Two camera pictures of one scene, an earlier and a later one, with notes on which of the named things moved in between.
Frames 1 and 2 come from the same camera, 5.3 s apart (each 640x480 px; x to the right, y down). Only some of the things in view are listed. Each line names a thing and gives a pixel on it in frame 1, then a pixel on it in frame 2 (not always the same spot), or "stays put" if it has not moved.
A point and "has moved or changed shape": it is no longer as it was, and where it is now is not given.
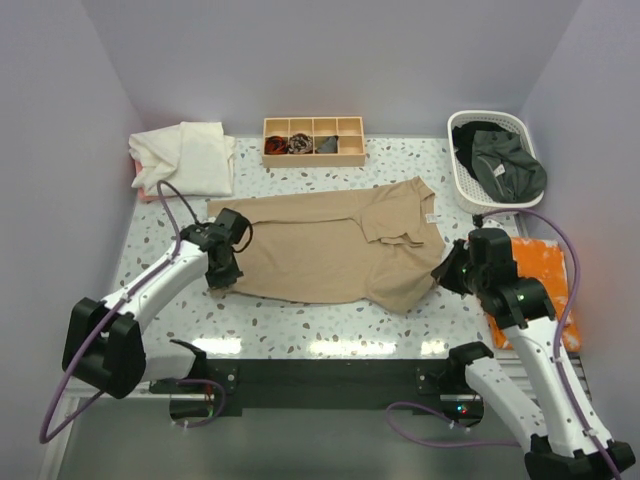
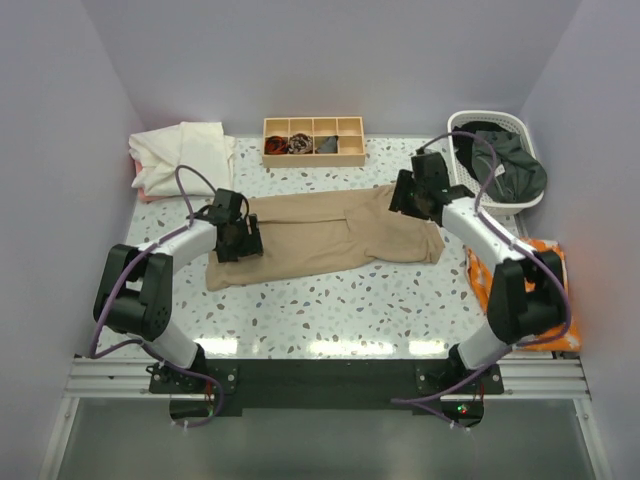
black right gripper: [451, 270] to [405, 195]
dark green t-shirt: [504, 170] stays put
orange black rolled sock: [276, 144] stays put
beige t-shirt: [382, 244] has moved or changed shape
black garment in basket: [463, 138] stays put
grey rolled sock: [330, 146] stays put
